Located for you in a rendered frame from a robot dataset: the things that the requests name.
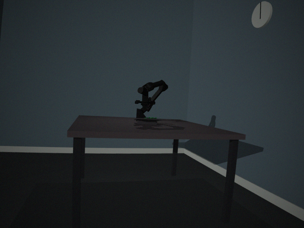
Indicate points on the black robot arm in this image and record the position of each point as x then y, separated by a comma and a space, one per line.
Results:
149, 87

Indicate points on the grey switch panel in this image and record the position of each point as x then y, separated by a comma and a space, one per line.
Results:
148, 121

